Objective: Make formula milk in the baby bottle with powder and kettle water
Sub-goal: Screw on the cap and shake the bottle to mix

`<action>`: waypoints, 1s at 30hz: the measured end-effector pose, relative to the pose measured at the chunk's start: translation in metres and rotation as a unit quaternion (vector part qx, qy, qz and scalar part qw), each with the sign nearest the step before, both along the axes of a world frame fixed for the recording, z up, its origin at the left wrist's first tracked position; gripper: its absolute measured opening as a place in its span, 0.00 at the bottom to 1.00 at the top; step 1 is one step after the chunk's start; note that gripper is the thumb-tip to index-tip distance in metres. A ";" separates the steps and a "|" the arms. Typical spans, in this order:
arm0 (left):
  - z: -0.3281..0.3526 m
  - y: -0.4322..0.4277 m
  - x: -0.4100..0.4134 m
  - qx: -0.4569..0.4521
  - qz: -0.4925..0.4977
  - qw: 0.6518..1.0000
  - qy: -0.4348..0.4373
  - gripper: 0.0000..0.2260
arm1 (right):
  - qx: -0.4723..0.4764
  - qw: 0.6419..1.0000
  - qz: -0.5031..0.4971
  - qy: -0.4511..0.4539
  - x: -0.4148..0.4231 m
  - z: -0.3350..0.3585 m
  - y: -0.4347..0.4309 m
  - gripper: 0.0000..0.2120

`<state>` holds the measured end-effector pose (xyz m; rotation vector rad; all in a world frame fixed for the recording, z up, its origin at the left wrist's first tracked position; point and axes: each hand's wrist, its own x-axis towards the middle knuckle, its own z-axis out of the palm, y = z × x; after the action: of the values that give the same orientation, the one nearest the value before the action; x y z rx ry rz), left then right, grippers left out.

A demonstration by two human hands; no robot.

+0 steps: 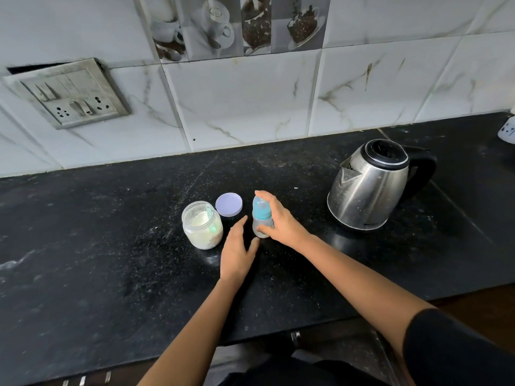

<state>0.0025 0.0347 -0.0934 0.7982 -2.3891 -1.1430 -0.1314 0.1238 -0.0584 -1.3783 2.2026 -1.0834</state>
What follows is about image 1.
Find person's right hand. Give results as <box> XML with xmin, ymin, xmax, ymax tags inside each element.
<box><xmin>254</xmin><ymin>190</ymin><xmax>313</xmax><ymax>254</ymax></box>

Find person's left hand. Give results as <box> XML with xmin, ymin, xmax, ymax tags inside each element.
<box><xmin>219</xmin><ymin>215</ymin><xmax>261</xmax><ymax>289</ymax></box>

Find clear printed baby bottle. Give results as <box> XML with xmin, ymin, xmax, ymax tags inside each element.
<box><xmin>252</xmin><ymin>219</ymin><xmax>275</xmax><ymax>239</ymax></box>

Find clear milk powder jar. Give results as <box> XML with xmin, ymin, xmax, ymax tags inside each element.
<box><xmin>181</xmin><ymin>201</ymin><xmax>224</xmax><ymax>250</ymax></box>

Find blue measuring spoon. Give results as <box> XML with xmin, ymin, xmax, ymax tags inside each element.
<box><xmin>205</xmin><ymin>205</ymin><xmax>223</xmax><ymax>237</ymax></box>

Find lilac round jar lid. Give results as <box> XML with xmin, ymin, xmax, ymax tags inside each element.
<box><xmin>215</xmin><ymin>192</ymin><xmax>244</xmax><ymax>218</ymax></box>

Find steel electric kettle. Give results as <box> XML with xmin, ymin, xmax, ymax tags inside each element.
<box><xmin>327</xmin><ymin>138</ymin><xmax>438</xmax><ymax>232</ymax></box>

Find person's left forearm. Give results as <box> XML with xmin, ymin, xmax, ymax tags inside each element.
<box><xmin>138</xmin><ymin>277</ymin><xmax>244</xmax><ymax>386</ymax></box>

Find person's right forearm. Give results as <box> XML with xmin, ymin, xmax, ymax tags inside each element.
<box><xmin>294</xmin><ymin>236</ymin><xmax>437</xmax><ymax>366</ymax></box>

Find black trousers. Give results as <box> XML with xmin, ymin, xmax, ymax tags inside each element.
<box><xmin>217</xmin><ymin>355</ymin><xmax>389</xmax><ymax>386</ymax></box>

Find dark wooden base cabinet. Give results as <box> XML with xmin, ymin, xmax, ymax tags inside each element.
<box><xmin>24</xmin><ymin>283</ymin><xmax>515</xmax><ymax>386</ymax></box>

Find black shirt sleeve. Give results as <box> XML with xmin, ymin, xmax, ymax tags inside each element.
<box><xmin>402</xmin><ymin>308</ymin><xmax>515</xmax><ymax>386</ymax></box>

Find white appliance at right edge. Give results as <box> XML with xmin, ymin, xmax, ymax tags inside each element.
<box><xmin>497</xmin><ymin>115</ymin><xmax>515</xmax><ymax>145</ymax></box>

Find grey wall switch socket panel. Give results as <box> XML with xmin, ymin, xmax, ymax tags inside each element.
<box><xmin>2</xmin><ymin>58</ymin><xmax>131</xmax><ymax>130</ymax></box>

